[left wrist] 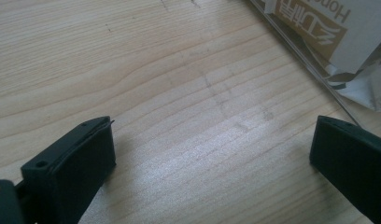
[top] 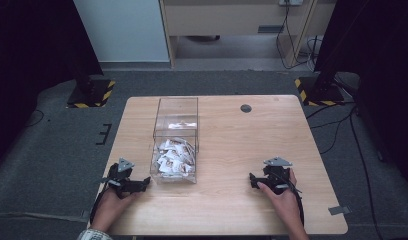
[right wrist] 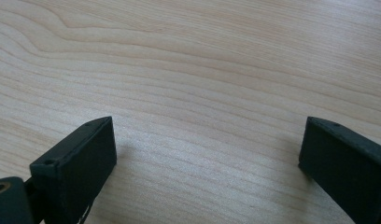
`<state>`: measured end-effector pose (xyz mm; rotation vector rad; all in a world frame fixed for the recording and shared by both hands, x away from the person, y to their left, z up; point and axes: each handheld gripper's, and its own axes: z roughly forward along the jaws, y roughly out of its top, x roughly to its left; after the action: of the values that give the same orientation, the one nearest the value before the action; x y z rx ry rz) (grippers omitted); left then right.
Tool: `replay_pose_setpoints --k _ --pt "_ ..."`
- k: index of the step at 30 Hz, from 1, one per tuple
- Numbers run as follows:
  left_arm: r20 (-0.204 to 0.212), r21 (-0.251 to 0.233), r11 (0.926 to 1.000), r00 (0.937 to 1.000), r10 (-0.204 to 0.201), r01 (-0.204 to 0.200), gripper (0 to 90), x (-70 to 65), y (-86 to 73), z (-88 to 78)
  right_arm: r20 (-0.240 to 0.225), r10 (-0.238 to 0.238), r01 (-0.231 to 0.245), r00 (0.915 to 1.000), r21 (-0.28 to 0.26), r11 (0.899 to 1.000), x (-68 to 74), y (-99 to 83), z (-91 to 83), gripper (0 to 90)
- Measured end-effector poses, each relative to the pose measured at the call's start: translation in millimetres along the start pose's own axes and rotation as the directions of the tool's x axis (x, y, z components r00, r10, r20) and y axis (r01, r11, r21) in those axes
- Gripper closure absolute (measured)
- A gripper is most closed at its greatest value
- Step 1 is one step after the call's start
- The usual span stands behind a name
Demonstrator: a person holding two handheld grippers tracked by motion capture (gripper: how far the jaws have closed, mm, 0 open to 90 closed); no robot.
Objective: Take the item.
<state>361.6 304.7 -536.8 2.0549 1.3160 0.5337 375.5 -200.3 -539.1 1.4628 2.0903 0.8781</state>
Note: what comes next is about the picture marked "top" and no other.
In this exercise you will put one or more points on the grey table grommet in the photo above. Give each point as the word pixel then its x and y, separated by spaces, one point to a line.
pixel 246 108

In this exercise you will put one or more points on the grey tape strip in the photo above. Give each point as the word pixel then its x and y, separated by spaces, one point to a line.
pixel 339 210

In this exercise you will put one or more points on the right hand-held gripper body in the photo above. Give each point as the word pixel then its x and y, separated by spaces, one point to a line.
pixel 277 176

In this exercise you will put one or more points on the person's right hand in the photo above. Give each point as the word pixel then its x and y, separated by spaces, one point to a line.
pixel 285 206

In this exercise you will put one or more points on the white panel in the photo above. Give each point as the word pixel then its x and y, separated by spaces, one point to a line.
pixel 122 30

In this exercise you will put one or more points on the white power strip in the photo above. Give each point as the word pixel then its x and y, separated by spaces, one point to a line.
pixel 290 2

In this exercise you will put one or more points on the person's left hand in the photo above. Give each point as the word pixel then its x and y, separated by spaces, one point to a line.
pixel 110 208

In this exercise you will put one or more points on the black curtain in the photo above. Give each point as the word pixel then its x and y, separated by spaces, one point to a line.
pixel 28 66
pixel 385 66

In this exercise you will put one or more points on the pile of white packets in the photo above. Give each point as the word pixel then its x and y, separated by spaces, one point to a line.
pixel 175 158

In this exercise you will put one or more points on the light wooden desk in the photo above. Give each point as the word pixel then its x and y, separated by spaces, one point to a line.
pixel 225 20

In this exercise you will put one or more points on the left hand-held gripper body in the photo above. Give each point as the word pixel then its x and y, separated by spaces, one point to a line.
pixel 120 173

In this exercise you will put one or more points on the clear acrylic box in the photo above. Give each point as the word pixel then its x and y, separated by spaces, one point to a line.
pixel 175 140

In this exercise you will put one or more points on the black stand with striped base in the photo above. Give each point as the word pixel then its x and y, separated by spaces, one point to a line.
pixel 320 90
pixel 90 91

